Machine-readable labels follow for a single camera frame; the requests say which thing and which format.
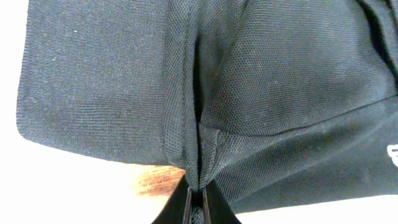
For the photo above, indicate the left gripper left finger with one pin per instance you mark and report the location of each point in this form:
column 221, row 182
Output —
column 177, row 209

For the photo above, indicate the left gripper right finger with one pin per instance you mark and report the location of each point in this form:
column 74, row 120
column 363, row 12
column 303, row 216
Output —
column 216, row 210

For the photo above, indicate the black t-shirt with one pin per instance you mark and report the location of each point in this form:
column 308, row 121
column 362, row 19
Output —
column 280, row 102

